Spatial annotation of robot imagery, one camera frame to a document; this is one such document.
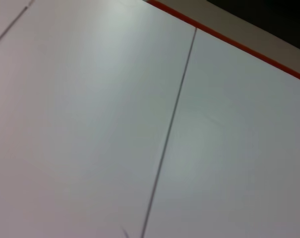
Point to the orange table edge strip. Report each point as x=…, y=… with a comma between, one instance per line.
x=239, y=46

